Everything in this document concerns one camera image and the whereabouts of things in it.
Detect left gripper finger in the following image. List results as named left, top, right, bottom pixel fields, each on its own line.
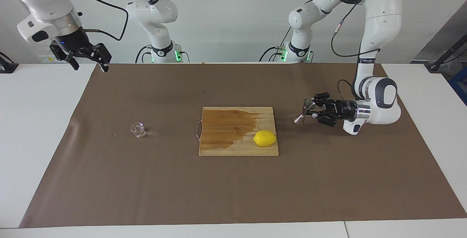
left=313, top=92, right=338, bottom=110
left=312, top=110, right=338, bottom=127

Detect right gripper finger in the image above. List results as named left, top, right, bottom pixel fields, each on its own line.
left=85, top=43, right=112, bottom=73
left=49, top=41, right=81, bottom=71

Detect steel jigger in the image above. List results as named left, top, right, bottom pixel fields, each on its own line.
left=294, top=99, right=317, bottom=125

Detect small clear glass cup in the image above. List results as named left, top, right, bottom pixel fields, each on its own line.
left=130, top=122, right=147, bottom=138

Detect white yellow-labelled socket box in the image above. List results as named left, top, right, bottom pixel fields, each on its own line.
left=38, top=47, right=68, bottom=63

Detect yellow lemon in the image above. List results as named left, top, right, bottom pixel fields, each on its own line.
left=254, top=130, right=277, bottom=147

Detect black stand pole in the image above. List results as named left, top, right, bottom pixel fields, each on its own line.
left=425, top=34, right=467, bottom=73

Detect wooden cutting board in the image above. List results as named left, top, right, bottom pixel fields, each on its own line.
left=196, top=106, right=279, bottom=157

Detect brown paper table mat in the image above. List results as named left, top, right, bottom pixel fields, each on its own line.
left=19, top=62, right=467, bottom=228

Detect blue crate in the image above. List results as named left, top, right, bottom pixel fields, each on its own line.
left=448, top=69, right=467, bottom=105

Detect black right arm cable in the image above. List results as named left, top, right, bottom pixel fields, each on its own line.
left=67, top=0, right=130, bottom=42

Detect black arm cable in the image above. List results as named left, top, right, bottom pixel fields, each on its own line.
left=310, top=0, right=382, bottom=100
left=67, top=0, right=130, bottom=42

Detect black right base cable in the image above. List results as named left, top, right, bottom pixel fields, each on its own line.
left=135, top=46, right=153, bottom=63

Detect black base cable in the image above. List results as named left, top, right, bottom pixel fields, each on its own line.
left=135, top=46, right=153, bottom=63
left=259, top=47, right=287, bottom=62

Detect black clamp mount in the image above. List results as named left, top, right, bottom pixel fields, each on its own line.
left=0, top=51, right=19, bottom=74

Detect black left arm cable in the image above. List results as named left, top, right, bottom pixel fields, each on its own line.
left=310, top=0, right=382, bottom=100

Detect black left base cable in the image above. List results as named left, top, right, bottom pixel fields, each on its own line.
left=259, top=47, right=287, bottom=62

